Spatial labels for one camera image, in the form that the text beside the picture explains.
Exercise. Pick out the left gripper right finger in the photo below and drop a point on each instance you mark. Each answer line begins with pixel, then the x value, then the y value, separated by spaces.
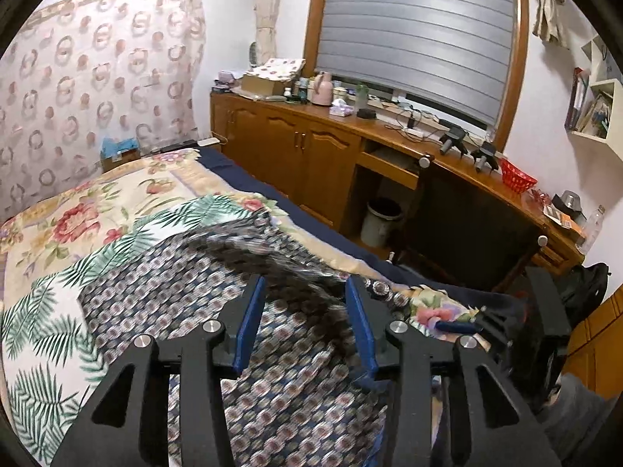
pixel 449 398

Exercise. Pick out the white waste bin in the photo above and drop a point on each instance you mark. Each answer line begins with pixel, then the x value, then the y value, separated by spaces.
pixel 382 214

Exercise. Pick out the floral bed blanket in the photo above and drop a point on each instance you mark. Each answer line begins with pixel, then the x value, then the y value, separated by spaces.
pixel 49 236

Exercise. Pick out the grey window roller blind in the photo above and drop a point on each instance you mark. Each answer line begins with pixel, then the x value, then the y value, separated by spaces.
pixel 453 52

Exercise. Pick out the red plastic basket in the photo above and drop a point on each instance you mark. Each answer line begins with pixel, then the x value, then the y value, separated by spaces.
pixel 515 179

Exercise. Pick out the long wooden sideboard cabinet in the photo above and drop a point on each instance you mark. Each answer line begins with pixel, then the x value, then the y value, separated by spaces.
pixel 331 167

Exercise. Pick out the palm leaf bed sheet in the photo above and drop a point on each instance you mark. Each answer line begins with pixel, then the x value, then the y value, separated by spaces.
pixel 59 340

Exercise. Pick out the black chair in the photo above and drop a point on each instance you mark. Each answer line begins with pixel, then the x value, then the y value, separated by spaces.
pixel 457 233

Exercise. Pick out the pink tissue pack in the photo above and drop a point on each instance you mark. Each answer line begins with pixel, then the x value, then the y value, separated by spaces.
pixel 340 108

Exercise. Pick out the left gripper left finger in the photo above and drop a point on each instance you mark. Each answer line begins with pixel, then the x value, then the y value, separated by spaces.
pixel 125 421

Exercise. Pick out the navy patterned silk shirt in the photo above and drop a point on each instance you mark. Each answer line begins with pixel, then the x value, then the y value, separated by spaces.
pixel 304 399

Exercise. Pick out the pink ring patterned curtain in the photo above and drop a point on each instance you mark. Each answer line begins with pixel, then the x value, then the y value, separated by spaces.
pixel 83 73

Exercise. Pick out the white wall shelf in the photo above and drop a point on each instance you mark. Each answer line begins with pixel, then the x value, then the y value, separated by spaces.
pixel 594 116

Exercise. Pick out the pink kettle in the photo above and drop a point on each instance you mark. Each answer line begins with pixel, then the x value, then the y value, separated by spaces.
pixel 322 90

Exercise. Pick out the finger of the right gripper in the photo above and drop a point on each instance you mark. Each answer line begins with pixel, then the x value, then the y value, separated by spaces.
pixel 458 327

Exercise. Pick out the cardboard box with cloth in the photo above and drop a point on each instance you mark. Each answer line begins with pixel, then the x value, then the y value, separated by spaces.
pixel 272 77

